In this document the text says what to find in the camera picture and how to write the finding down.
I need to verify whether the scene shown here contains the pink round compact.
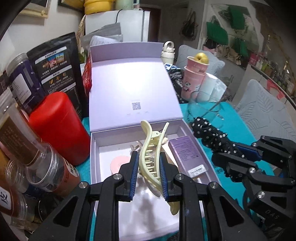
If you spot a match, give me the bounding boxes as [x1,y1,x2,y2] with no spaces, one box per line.
[110,156,130,175]

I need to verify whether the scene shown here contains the teal foam mat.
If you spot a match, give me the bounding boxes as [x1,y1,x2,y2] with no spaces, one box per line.
[76,102,276,241]

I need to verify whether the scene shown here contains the yellow apple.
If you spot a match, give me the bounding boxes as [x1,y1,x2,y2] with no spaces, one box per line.
[194,52,209,64]

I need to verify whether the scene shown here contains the metal stirring spoon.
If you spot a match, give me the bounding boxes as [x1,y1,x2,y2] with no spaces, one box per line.
[197,94,232,119]

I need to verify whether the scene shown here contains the white small bottle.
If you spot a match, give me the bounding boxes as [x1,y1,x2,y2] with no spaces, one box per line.
[161,41,175,64]

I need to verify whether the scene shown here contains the grey leaf-pattern chair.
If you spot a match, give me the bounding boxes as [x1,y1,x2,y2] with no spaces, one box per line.
[235,79,295,141]

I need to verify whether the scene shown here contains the dark blue labelled jar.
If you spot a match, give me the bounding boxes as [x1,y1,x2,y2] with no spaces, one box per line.
[6,53,46,114]

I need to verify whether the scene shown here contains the clear jar brown contents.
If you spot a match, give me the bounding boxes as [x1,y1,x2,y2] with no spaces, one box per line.
[0,87,81,200]

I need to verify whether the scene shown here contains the black snack bag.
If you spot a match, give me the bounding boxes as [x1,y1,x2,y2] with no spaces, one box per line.
[27,32,88,118]

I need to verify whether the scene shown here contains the pink paper cup stack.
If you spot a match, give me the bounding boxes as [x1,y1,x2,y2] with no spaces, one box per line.
[181,56,209,100]

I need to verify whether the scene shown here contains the yellow pot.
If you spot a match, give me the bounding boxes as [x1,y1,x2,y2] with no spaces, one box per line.
[84,0,114,15]

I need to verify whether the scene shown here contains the white refrigerator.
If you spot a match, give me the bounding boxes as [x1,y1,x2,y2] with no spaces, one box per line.
[84,9,152,43]

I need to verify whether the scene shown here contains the purple cosmetics box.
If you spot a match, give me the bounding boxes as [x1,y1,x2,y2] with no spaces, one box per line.
[169,136,208,179]

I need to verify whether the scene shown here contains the lavender gift box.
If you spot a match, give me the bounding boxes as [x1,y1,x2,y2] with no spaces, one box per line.
[88,41,221,241]

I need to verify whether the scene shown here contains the red canister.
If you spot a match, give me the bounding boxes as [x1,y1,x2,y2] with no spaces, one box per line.
[29,92,90,166]

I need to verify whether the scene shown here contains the framed picture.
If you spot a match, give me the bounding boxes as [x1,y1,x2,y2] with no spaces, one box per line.
[20,0,51,19]

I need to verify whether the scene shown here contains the glass Hello Kitty mug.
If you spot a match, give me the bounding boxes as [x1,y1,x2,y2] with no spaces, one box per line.
[185,91,224,128]

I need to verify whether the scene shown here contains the yellow hair clip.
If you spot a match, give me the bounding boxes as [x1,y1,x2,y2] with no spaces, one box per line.
[138,119,181,216]

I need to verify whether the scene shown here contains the black polka dot scrunchie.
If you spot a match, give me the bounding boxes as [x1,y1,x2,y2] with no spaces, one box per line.
[191,117,245,159]

